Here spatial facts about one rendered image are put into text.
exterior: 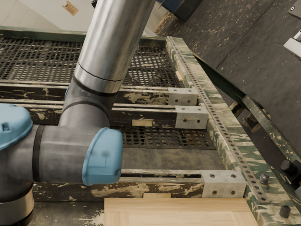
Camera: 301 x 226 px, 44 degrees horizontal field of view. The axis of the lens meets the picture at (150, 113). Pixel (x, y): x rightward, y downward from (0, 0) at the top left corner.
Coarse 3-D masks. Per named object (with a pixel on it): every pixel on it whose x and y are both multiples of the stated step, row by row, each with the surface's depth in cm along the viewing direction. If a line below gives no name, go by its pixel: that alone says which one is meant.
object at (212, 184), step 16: (128, 176) 106; (144, 176) 107; (160, 176) 107; (176, 176) 108; (192, 176) 109; (208, 176) 108; (224, 176) 109; (240, 176) 110; (48, 192) 101; (64, 192) 101; (80, 192) 102; (96, 192) 103; (112, 192) 103; (128, 192) 104; (144, 192) 104; (160, 192) 105; (176, 192) 106; (192, 192) 107; (208, 192) 107; (224, 192) 108; (240, 192) 109
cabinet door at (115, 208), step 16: (112, 208) 100; (128, 208) 100; (144, 208) 101; (160, 208) 102; (176, 208) 102; (192, 208) 103; (208, 208) 104; (224, 208) 104; (240, 208) 105; (112, 224) 95; (128, 224) 95; (144, 224) 96; (160, 224) 97; (176, 224) 97; (192, 224) 98; (208, 224) 98; (224, 224) 99; (240, 224) 99; (256, 224) 100
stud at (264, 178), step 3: (261, 174) 111; (264, 174) 111; (267, 174) 111; (261, 177) 110; (264, 177) 110; (267, 177) 110; (261, 180) 110; (264, 180) 110; (267, 180) 110; (264, 183) 110
